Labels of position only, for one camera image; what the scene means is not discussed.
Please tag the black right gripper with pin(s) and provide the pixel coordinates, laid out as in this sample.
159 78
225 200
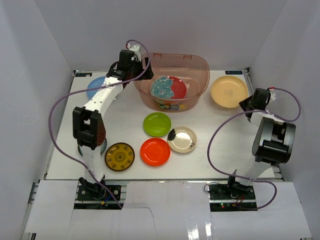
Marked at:
243 103

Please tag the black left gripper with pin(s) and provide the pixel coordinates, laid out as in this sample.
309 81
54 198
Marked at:
146 71

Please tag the red plate with teal flower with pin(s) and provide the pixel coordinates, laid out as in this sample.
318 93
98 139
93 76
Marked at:
169 87

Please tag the dark blue ceramic plate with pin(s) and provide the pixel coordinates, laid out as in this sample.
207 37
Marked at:
168 101

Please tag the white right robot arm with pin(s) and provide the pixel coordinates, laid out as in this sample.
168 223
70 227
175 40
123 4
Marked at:
272 145

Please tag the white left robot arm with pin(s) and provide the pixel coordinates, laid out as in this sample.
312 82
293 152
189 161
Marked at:
88 127

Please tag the pink translucent plastic bin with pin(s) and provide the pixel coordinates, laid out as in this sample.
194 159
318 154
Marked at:
193 70

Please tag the pale yellow plastic plate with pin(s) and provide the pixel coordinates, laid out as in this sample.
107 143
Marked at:
228 91

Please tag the right dark table label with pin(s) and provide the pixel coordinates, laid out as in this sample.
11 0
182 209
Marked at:
233 72

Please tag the dark table label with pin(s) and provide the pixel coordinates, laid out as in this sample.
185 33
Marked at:
233 72
83 74

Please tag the lime green plastic plate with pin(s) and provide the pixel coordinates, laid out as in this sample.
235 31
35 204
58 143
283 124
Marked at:
157 124

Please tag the light blue plastic plate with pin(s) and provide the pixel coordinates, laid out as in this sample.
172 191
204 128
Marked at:
97 82

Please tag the left dark table label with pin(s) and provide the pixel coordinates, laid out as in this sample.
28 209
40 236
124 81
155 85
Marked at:
83 74

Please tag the cream plate with black flowers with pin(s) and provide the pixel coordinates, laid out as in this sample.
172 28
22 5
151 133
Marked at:
182 139

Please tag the orange plastic plate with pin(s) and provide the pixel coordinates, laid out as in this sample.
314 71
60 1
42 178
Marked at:
155 152

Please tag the small blue patterned plate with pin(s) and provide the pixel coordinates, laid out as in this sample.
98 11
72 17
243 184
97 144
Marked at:
103 147

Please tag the yellow patterned brown-rimmed plate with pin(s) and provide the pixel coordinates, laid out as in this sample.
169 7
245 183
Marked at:
119 157

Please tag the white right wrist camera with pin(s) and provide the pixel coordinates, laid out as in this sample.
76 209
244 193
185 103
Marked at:
272 95

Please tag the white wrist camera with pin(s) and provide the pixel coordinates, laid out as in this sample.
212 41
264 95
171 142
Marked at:
272 95
136 50

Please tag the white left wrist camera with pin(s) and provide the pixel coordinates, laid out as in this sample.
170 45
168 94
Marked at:
136 50

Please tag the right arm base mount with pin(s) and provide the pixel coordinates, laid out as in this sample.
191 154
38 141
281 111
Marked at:
225 199

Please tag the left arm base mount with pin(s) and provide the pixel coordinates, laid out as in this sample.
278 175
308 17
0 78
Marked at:
88 200

